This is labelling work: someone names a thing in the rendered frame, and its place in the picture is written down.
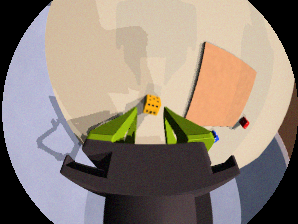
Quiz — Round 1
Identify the yellow die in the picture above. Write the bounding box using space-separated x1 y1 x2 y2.
143 94 161 115

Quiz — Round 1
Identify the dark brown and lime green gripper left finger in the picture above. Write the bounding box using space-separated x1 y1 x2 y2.
86 107 137 144

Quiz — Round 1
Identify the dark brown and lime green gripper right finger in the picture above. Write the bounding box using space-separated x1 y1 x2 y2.
163 107 215 151

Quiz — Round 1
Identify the orange mat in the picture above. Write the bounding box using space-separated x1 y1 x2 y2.
185 42 257 126

